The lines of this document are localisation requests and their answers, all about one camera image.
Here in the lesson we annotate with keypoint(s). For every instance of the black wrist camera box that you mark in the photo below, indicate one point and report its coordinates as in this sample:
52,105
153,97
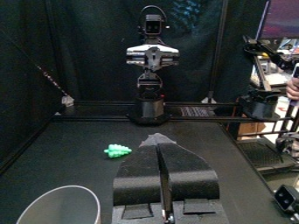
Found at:
153,24

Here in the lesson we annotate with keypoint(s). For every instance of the person's hand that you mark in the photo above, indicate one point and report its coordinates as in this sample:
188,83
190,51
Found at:
292,88

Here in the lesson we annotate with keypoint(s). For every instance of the black frame upright post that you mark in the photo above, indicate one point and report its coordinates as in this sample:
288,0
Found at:
217,49

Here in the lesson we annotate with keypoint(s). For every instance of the black laptop keyboard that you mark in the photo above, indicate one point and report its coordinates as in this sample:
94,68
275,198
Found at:
264,154

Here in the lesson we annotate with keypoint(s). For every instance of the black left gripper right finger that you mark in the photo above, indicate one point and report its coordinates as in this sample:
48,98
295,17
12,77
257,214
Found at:
190,178

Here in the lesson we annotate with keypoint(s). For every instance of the green toy grapes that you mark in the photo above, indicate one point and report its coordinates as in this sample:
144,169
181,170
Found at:
116,151

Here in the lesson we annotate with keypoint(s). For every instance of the black frame cross rail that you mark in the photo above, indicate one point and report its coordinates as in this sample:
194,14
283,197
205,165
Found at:
97,118

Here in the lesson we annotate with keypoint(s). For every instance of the black cloth curtain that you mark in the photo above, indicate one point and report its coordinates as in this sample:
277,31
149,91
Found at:
93,49

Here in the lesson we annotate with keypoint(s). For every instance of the computer monitor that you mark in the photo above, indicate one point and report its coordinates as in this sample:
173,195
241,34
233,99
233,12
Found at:
280,19

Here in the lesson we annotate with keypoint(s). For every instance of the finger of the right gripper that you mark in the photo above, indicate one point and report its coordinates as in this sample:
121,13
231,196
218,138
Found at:
148,59
156,59

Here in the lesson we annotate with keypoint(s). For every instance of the black table-level camera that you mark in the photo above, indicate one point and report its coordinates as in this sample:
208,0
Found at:
287,198

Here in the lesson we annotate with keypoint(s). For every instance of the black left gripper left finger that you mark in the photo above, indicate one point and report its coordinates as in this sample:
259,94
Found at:
136,175

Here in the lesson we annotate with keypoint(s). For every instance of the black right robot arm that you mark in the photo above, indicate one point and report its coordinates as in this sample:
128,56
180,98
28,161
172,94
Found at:
149,102

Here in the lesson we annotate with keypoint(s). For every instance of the white cloth clamp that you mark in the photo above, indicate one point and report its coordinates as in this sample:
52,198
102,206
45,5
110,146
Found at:
66,101
208,100

